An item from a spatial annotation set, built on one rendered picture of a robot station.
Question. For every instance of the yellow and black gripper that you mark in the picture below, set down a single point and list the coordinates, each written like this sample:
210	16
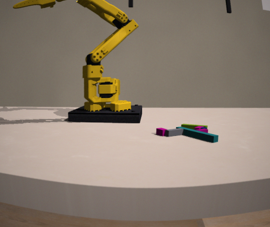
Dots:
42	3

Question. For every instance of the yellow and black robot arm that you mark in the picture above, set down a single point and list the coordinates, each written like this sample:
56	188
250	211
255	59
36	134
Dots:
108	88

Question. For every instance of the turquoise rod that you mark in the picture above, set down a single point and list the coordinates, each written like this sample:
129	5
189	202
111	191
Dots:
199	135

